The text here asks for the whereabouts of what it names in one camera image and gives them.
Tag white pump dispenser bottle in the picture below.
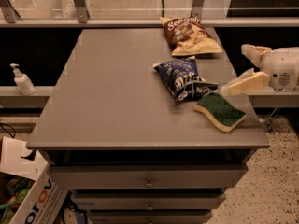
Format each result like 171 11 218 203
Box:
10 63 36 96

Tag brown Seabrook chip bag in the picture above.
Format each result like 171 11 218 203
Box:
160 17 222 56

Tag grey drawer cabinet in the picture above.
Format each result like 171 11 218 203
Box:
28 28 269 224

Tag drawer knob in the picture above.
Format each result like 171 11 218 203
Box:
144 178 154 189
146 203 154 211

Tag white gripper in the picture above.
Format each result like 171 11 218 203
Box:
220 44 299 96

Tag white cardboard box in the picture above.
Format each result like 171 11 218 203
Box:
0 137 67 224

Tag middle drawer knob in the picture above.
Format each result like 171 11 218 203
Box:
146 203 154 211

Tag green and yellow sponge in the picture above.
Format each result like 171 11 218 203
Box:
194 92 246 133

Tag blue Kettle chip bag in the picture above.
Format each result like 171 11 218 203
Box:
153 56 218 102

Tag top drawer knob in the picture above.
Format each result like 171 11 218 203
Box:
144 178 154 189

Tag green packets in box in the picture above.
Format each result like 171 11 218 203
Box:
0 176 34 224

